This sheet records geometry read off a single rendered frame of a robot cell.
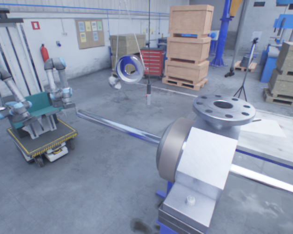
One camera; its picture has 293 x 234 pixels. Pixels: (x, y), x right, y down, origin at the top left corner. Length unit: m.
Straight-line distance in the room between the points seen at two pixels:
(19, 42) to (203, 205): 2.39
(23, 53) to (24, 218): 1.82
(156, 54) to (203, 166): 5.04
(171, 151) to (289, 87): 4.45
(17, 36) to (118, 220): 2.28
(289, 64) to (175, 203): 4.51
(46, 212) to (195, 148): 1.84
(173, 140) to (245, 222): 1.52
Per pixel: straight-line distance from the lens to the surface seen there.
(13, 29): 2.50
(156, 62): 5.64
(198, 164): 0.74
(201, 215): 0.74
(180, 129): 0.86
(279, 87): 5.03
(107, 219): 2.00
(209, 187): 0.75
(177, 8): 5.15
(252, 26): 13.94
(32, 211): 2.34
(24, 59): 2.53
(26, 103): 2.21
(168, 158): 0.84
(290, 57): 4.91
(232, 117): 0.71
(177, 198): 0.76
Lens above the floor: 1.73
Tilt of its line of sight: 30 degrees down
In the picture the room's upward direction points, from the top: straight up
